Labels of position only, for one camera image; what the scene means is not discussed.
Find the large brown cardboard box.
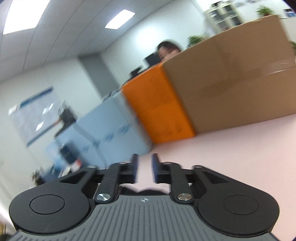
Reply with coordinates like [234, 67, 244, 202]
[163, 15, 295, 133]

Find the light blue cardboard box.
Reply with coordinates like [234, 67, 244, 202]
[46, 91, 152, 169]

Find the black cable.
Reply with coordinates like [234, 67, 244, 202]
[76, 124, 110, 168]

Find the green potted plant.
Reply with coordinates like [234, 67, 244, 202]
[187, 33, 207, 48]

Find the white wall poster board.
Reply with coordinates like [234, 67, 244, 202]
[10, 87, 62, 147]

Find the white glass-door cabinet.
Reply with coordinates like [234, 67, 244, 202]
[204, 1, 244, 34]

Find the orange cardboard box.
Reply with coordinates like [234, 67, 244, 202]
[121, 64, 196, 144]

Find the person with dark hair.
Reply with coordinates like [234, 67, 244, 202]
[157, 41, 182, 62]

